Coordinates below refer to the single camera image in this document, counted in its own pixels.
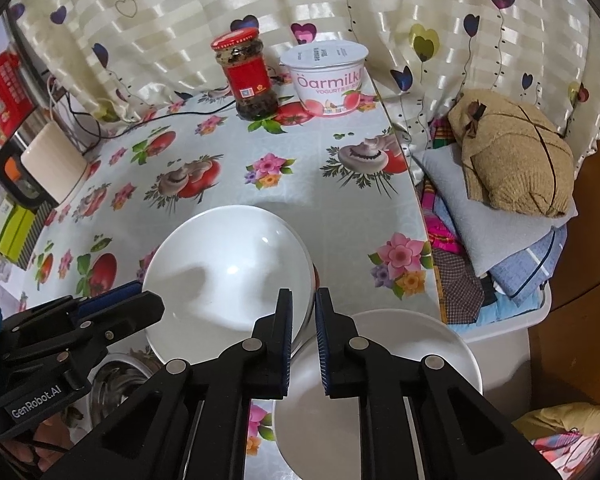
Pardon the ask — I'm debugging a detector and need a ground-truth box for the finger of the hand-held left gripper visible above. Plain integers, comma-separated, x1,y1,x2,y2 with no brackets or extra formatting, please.
5,290,166,361
2,282,143,333

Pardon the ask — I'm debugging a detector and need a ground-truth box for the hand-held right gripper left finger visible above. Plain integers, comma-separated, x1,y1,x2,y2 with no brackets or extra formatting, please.
39,287,295,480

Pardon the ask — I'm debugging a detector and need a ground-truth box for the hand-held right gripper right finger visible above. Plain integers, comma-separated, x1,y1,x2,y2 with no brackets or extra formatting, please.
314,287,563,480

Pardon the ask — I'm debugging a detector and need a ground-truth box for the stainless steel bowl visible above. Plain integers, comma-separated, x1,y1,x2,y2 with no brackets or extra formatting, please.
87,350,168,433

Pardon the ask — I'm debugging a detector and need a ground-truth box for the white bowl with blue stripe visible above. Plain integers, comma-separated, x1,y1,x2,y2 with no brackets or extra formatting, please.
272,310,483,478
141,205,315,363

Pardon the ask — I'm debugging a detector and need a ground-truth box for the person's left hand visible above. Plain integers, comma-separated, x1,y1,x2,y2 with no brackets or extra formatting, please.
2,416,78,478

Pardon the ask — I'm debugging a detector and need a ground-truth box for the zigzag patterned box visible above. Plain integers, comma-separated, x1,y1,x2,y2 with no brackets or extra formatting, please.
17,210,48,268

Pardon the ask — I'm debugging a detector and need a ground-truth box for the lime green box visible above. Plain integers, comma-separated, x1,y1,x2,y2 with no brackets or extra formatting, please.
0,202,36,256

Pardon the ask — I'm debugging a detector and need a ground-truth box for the cream electric kettle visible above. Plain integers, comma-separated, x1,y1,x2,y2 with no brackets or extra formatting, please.
0,121,89,211

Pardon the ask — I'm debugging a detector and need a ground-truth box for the dark plaid cloth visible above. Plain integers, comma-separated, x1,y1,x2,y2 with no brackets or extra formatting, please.
432,250,486,326

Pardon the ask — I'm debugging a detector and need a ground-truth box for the colourful striped cloth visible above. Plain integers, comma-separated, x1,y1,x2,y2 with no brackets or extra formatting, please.
420,120,466,321

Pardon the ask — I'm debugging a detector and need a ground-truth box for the vegetable print tablecloth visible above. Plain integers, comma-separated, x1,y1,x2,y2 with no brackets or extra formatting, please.
0,75,448,480

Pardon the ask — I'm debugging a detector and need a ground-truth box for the white plastic bin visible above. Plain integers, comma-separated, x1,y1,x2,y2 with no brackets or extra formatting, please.
450,280,553,346

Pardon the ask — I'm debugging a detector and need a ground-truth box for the red packet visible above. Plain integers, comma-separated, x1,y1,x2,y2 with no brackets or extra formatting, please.
0,55,36,136

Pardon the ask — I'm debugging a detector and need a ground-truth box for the blue folded cloth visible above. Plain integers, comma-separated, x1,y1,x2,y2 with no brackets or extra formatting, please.
490,225,568,306

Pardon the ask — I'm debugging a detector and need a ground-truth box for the yellow cloth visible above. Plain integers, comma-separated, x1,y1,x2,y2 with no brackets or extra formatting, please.
512,402,600,466

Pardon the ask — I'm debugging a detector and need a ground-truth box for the glass jar with red lid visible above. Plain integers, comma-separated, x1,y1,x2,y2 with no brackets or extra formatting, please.
211,27,278,121

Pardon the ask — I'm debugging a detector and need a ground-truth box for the pink printed cloth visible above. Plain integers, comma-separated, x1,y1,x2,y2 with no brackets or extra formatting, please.
530,430,600,480

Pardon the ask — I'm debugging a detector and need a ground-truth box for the white pink yogurt cup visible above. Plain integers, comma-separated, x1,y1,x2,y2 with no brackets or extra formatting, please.
280,40,370,117

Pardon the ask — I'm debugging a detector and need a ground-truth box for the tan knit garment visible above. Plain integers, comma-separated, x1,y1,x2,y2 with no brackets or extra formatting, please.
447,89,576,218

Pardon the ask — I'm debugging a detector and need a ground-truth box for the cream heart print curtain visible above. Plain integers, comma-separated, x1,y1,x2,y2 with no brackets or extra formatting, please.
5,0,600,161

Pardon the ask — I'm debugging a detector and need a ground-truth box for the black cable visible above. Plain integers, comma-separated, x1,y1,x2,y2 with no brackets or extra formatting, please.
45,72,291,156

